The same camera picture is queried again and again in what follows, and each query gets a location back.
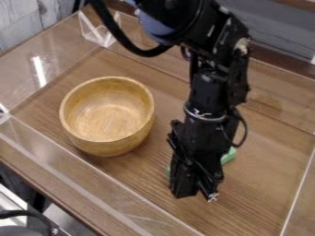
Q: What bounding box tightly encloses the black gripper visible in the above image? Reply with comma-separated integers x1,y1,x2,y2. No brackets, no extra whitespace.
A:
167,113,241,203

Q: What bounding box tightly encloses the green rectangular block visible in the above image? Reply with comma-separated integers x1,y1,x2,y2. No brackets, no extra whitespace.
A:
165,146,239,179

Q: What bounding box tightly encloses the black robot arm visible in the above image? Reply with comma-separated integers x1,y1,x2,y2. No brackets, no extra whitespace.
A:
88,0,251,202

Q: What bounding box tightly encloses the brown wooden bowl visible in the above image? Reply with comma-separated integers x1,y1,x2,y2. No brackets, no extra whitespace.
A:
58,76,155,157

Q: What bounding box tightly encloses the clear acrylic tray wall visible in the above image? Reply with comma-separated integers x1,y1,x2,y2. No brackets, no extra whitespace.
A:
0,111,203,236

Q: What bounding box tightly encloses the black metal frame with bolt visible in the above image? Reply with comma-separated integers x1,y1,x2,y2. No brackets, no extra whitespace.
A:
25,204,77,236

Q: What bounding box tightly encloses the black cable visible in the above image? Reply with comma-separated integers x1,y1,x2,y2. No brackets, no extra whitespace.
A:
0,209,54,236

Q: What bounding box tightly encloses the clear acrylic corner bracket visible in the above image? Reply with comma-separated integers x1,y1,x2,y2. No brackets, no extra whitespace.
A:
77,11,117,48

